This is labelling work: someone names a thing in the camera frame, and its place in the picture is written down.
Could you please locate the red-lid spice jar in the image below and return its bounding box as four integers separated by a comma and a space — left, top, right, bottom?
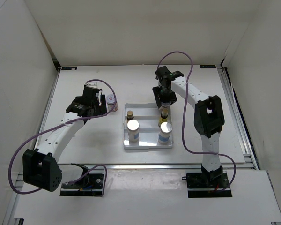
161, 102, 171, 108
106, 94, 118, 112

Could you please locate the white silver-cap bottle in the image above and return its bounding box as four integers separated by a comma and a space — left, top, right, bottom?
158, 122, 172, 144
127, 120, 140, 142

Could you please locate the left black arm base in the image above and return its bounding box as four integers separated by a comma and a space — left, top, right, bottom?
59, 163, 107, 197

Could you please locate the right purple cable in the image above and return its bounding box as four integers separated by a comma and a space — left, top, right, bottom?
158, 51, 237, 192

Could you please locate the aluminium front rail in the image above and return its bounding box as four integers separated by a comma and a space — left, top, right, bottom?
58, 163, 249, 169

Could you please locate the blue corner label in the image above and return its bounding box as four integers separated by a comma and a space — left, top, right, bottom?
61, 67, 77, 71
200, 65, 216, 69

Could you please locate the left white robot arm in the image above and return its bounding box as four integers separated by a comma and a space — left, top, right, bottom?
22, 86, 107, 192

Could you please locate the small yellow-label bottle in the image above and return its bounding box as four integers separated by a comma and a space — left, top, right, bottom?
126, 110, 134, 123
158, 108, 168, 127

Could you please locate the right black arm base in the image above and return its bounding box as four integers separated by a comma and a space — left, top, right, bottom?
181, 173, 232, 198

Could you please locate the right blue corner label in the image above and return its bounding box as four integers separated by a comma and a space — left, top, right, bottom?
200, 65, 216, 69

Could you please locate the white three-compartment tray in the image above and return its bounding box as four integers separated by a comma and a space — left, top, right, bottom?
123, 103, 174, 150

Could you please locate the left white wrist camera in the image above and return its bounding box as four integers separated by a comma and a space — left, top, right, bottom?
84, 82, 98, 89

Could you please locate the left blue corner label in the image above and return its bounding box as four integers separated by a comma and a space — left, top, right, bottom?
61, 67, 77, 71

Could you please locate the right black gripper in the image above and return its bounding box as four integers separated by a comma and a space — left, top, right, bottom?
152, 85, 177, 108

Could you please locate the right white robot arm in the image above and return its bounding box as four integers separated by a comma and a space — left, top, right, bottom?
152, 66, 225, 188

